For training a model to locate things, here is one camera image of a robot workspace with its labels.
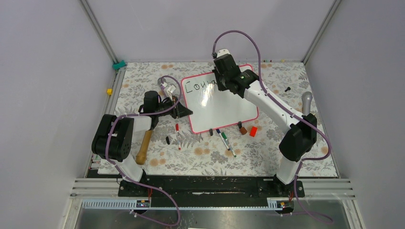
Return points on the red rectangular block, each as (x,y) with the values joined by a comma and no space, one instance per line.
(253,131)

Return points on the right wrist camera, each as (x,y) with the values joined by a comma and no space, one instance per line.
(222,52)

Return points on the floral table mat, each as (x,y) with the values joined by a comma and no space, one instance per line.
(202,154)

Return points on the pink framed whiteboard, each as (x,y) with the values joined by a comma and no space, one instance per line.
(214,109)

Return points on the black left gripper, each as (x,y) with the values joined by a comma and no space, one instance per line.
(178,110)

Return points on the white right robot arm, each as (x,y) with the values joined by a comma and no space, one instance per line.
(299,137)

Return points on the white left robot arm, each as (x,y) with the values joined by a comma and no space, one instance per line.
(113,138)

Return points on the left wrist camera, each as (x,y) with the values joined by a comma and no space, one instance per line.
(168,90)

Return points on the green capped marker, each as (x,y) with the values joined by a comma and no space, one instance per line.
(228,143)

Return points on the red capped marker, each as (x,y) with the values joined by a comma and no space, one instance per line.
(178,136)

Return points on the blue capped marker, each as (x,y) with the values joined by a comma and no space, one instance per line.
(223,140)

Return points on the brown wooden cylinder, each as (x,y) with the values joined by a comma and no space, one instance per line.
(243,130)

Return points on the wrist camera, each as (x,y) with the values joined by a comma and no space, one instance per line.
(222,52)
(168,90)

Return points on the teal clamp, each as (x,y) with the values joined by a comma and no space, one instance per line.
(119,65)

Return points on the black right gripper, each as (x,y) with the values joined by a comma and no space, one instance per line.
(220,87)

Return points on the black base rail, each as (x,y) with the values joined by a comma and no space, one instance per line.
(207,191)

